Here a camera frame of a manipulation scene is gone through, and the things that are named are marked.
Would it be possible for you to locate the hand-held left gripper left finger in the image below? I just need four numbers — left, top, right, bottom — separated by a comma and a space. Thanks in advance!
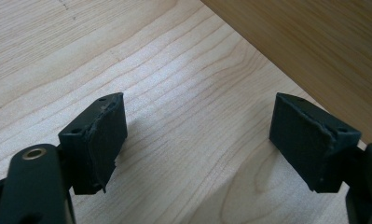
58, 91, 129, 196

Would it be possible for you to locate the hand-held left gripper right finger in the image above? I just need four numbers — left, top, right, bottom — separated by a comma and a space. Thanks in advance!
269, 91, 363, 194

